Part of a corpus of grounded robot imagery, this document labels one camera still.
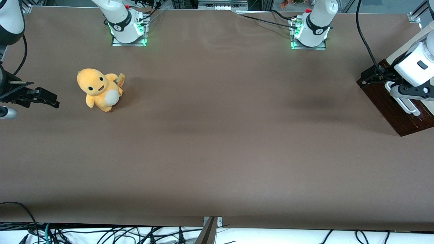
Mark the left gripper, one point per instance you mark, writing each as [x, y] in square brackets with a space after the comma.
[380, 76]

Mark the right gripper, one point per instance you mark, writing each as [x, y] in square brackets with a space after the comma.
[7, 90]

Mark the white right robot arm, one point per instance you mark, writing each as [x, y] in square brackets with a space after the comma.
[123, 23]

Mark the dark wooden drawer cabinet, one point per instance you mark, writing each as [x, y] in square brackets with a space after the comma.
[381, 64]

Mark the plain dark wooden drawer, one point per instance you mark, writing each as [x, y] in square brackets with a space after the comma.
[376, 98]

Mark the cream white box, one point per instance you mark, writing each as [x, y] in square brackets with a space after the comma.
[407, 45]

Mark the yellow plush toy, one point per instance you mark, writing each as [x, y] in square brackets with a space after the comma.
[96, 86]

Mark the table cover sheet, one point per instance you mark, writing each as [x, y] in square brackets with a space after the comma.
[217, 135]

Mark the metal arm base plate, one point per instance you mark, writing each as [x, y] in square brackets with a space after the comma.
[320, 47]
[117, 43]

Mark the metal corner bracket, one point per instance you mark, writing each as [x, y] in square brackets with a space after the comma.
[27, 8]
[414, 17]

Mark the aluminium frame rail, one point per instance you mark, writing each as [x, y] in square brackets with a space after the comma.
[222, 5]

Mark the small metal bracket plate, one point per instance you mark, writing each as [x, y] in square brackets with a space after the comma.
[218, 221]

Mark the dark angled post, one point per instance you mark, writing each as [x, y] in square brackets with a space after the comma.
[207, 234]

